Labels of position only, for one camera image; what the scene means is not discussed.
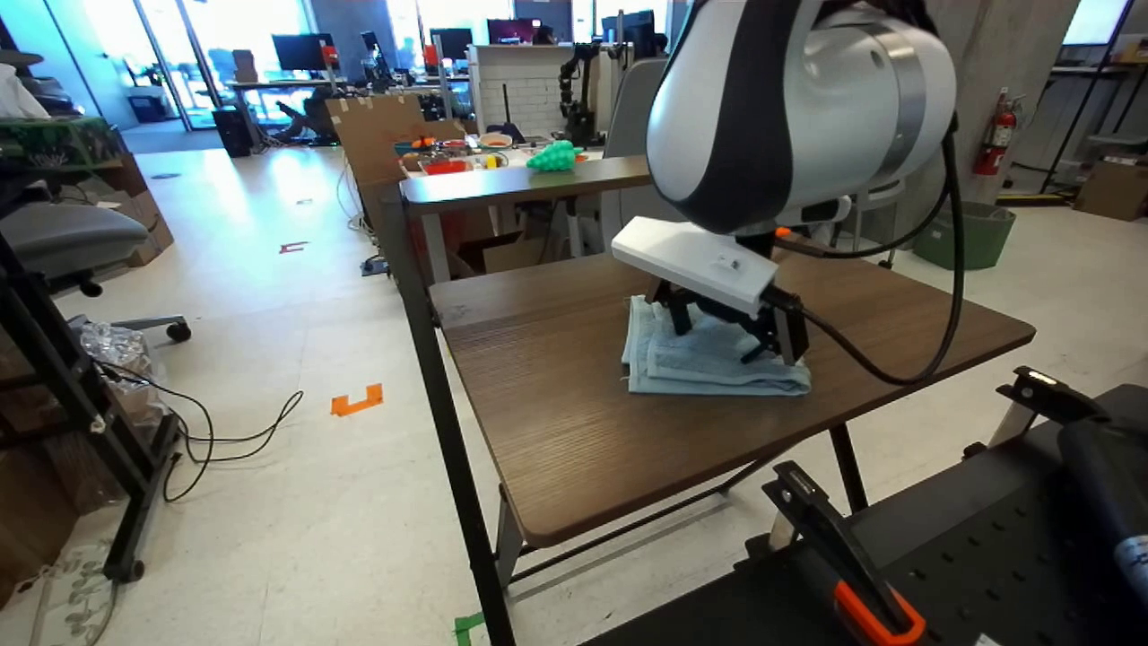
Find brown wooden table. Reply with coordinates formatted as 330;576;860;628
378;220;873;646

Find long wooden side table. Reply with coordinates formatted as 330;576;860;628
396;152;657;286

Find white patterned cloth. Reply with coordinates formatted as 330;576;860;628
30;542;121;646

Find grey office chair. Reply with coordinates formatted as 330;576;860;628
0;196;194;347

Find black desktop machine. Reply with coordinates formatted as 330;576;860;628
557;43;601;152

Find grey armchair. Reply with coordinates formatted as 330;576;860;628
792;177;930;274

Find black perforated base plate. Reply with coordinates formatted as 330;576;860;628
586;382;1148;646

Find black clamp orange handle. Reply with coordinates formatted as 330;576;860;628
991;364;1110;453
761;461;934;646

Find black tripod stand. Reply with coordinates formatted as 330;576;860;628
1038;0;1146;201

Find red orange toy pile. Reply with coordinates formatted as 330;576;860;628
397;134;484;178

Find light blue towel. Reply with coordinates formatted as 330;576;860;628
622;294;813;403

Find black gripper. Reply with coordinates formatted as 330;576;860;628
648;281;811;371

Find stacked brown boxes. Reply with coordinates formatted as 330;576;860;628
0;343;135;604

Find black metal stand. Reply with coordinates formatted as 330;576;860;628
0;238;191;590

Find brown cardboard panel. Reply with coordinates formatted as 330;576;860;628
324;90;470;238

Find orange floor tape marker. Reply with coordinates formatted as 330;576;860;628
326;382;389;421

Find green crumpled object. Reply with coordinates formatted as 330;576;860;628
524;135;586;177

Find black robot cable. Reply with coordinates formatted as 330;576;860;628
770;111;970;390

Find black floor cable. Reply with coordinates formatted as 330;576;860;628
93;354;309;506

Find brown cardboard box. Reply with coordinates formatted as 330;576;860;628
1074;157;1148;224
87;156;175;269
457;231;548;281

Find black waste bin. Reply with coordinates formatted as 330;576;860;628
213;104;259;160

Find large grey chair back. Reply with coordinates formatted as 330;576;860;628
596;53;676;257

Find white board panel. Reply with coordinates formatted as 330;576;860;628
470;43;578;140

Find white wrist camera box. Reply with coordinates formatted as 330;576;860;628
607;212;782;324

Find clear plastic wrap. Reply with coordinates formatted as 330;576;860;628
66;315;157;389

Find green plastic bin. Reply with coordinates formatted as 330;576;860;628
910;196;1019;274

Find red fire extinguisher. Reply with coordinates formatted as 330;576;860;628
972;86;1021;178

